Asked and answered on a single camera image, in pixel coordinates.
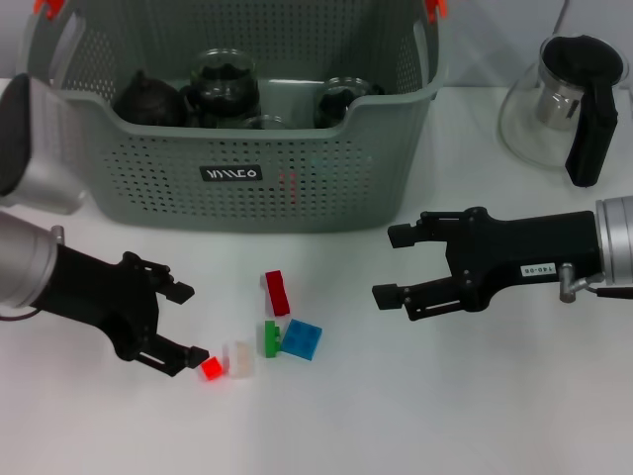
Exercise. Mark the small red toy brick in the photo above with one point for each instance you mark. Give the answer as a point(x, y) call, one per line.
point(212, 369)

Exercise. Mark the small green toy brick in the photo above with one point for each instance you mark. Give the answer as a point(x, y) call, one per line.
point(270, 340)

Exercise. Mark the translucent white toy brick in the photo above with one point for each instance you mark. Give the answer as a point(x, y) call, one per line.
point(242, 360)

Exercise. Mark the blue square toy brick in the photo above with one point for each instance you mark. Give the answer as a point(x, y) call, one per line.
point(302, 340)

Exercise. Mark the small black clay teapot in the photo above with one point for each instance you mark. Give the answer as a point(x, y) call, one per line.
point(148, 101)

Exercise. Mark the glass jar dark lid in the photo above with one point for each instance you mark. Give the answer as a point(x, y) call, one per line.
point(225, 74)

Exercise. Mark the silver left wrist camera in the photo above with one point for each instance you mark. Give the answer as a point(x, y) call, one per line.
point(44, 148)

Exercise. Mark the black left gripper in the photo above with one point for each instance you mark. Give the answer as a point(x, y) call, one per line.
point(109, 297)

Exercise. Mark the grey-green perforated storage basket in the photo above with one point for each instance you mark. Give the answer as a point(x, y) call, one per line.
point(148, 198)

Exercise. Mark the long dark red brick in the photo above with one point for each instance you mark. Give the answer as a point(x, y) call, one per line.
point(278, 294)

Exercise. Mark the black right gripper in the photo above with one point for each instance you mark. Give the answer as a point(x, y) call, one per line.
point(519, 252)

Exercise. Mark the glass teacup black sleeve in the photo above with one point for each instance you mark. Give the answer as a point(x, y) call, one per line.
point(217, 113)
point(331, 104)
point(272, 123)

